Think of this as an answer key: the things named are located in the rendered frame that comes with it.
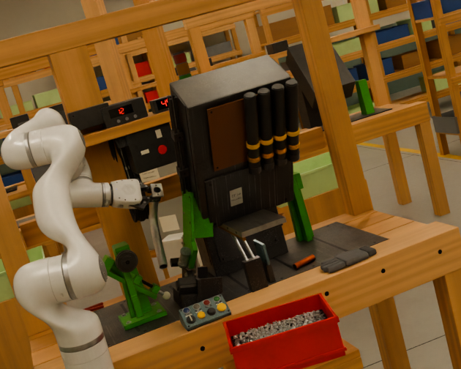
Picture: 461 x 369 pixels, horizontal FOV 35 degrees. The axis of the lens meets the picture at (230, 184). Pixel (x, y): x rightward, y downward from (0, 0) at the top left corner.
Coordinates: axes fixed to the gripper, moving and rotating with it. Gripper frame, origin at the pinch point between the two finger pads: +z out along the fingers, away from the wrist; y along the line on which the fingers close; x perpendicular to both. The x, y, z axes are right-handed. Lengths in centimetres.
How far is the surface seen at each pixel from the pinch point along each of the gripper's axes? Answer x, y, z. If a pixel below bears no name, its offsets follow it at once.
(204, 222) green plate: -1.5, -13.7, 15.2
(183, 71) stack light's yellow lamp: -11, 51, 18
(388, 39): 369, 547, 490
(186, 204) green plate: -2.6, -6.9, 10.0
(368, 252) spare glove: -11, -35, 67
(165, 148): 0.4, 21.2, 7.6
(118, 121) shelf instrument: -5.3, 29.5, -9.6
